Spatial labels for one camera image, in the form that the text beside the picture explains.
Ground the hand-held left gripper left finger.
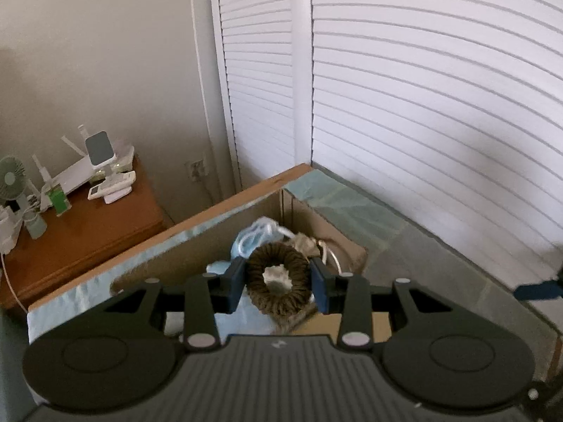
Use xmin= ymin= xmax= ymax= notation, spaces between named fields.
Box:
xmin=108 ymin=257 xmax=245 ymax=353

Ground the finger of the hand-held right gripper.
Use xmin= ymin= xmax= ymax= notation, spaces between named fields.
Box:
xmin=514 ymin=275 xmax=563 ymax=302
xmin=521 ymin=376 xmax=563 ymax=422

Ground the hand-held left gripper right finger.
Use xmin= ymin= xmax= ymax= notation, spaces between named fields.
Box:
xmin=310 ymin=257 xmax=449 ymax=353

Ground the brown scrunchie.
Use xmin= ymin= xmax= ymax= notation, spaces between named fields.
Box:
xmin=244 ymin=243 xmax=316 ymax=332

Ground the blue face mask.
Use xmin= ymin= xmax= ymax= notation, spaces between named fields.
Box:
xmin=231 ymin=217 xmax=291 ymax=259
xmin=207 ymin=261 xmax=276 ymax=337

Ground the beige drawstring pouch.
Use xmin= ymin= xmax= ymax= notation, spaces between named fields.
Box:
xmin=291 ymin=232 xmax=326 ymax=259

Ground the cardboard box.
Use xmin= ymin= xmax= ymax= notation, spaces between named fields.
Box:
xmin=27 ymin=162 xmax=563 ymax=383

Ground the wooden nightstand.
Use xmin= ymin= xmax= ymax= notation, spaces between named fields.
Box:
xmin=0 ymin=154 xmax=177 ymax=313

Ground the white remote control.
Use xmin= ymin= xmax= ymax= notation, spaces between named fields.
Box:
xmin=88 ymin=171 xmax=136 ymax=200

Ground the green spray bottle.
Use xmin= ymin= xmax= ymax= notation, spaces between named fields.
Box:
xmin=42 ymin=179 xmax=72 ymax=217

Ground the white phone stand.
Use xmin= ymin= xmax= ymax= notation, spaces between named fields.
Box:
xmin=84 ymin=131 xmax=133 ymax=205

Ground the white router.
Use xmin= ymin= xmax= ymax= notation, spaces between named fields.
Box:
xmin=33 ymin=125 xmax=135 ymax=198

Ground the wide white louvered door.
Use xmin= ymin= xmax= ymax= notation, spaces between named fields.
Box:
xmin=310 ymin=0 xmax=563 ymax=291

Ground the grey-green cup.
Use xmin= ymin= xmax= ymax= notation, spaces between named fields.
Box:
xmin=24 ymin=209 xmax=48 ymax=240

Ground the narrow white louvered door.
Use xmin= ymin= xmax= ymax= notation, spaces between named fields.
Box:
xmin=209 ymin=0 xmax=313 ymax=187

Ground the white power strip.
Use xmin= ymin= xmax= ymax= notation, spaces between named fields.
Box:
xmin=0 ymin=209 xmax=23 ymax=256

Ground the teal bedsheet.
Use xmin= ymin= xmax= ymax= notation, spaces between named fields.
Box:
xmin=0 ymin=308 xmax=38 ymax=422

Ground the small green desk fan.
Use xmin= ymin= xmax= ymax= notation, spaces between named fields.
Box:
xmin=0 ymin=155 xmax=27 ymax=212

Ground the white cable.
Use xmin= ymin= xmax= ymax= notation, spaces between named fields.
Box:
xmin=0 ymin=252 xmax=28 ymax=314

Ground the white wall conduit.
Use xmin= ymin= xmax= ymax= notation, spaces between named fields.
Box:
xmin=188 ymin=0 xmax=216 ymax=163

